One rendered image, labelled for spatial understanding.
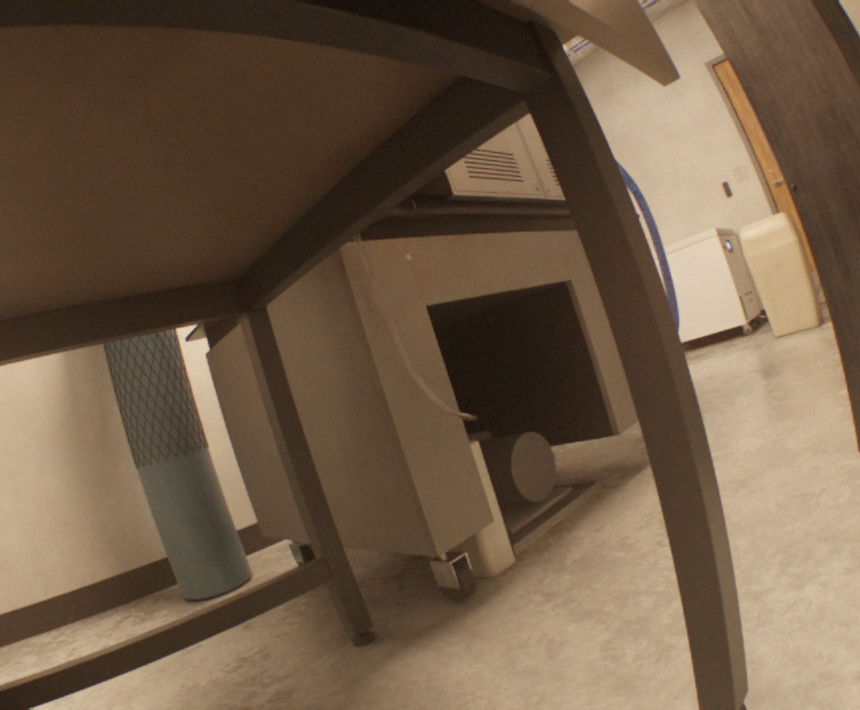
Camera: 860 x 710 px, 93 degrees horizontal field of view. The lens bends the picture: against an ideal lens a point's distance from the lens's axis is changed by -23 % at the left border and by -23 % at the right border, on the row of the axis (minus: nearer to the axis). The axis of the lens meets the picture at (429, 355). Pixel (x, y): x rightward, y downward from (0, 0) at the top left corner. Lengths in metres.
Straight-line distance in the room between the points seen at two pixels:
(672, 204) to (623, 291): 4.38
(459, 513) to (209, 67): 0.78
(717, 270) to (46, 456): 3.95
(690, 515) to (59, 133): 0.58
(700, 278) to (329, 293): 3.37
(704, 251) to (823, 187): 2.95
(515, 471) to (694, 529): 0.83
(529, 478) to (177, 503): 0.96
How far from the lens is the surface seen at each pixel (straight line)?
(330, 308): 0.94
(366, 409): 0.91
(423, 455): 0.89
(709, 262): 4.00
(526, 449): 1.28
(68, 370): 1.95
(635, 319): 0.42
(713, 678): 0.54
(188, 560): 1.61
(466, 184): 1.32
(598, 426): 1.42
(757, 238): 3.31
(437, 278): 1.01
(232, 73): 0.43
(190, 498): 1.57
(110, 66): 0.40
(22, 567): 1.92
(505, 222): 1.27
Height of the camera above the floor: 0.42
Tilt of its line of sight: 2 degrees up
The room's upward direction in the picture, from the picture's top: 18 degrees counter-clockwise
